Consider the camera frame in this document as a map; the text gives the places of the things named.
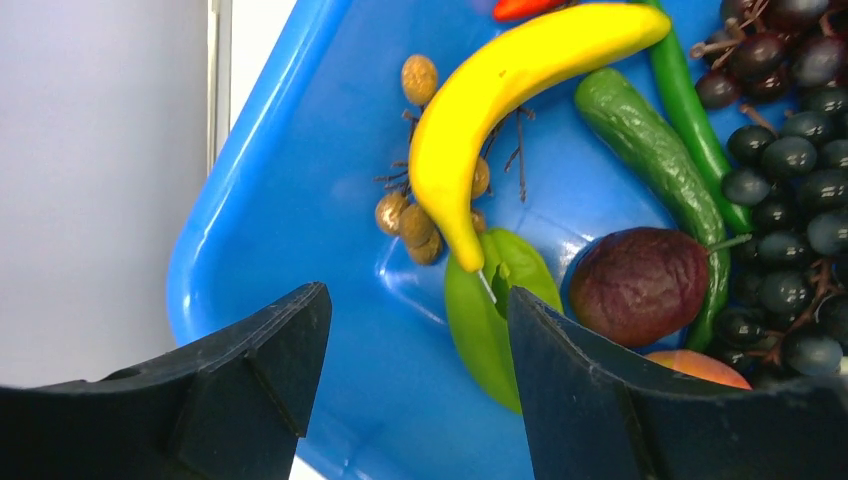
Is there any green toy leaf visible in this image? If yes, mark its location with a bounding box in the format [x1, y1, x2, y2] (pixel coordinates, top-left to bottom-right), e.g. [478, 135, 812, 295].
[444, 228, 564, 414]

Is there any yellow toy banana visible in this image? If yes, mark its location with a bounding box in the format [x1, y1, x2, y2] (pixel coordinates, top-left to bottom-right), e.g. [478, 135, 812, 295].
[408, 2, 671, 273]

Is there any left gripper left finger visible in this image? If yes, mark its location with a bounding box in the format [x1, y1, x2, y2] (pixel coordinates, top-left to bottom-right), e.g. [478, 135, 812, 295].
[1, 282, 332, 479]

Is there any purple toy passion fruit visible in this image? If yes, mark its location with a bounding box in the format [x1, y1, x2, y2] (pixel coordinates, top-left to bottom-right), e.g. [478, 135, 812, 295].
[567, 227, 710, 348]

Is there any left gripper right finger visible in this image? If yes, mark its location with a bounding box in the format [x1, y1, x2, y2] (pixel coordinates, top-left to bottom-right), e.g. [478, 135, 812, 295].
[508, 287, 847, 479]

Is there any toy peach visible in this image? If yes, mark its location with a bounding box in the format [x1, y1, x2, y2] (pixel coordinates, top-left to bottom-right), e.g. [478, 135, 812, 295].
[645, 349, 752, 390]

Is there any orange toy carrot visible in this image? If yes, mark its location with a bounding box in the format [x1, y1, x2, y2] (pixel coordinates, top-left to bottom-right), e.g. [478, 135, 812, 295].
[492, 0, 574, 23]

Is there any dark toy grape bunch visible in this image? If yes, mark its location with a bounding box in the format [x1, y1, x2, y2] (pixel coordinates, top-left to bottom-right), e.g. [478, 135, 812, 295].
[690, 1, 847, 388]

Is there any green toy chili pepper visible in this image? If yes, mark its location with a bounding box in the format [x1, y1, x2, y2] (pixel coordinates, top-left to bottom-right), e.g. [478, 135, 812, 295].
[649, 30, 754, 234]

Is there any green toy cucumber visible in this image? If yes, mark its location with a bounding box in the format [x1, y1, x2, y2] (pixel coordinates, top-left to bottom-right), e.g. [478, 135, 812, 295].
[574, 68, 731, 351]

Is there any brown toy longan bunch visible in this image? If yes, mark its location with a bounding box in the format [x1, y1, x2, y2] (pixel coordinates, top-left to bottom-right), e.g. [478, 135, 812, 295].
[400, 51, 546, 272]

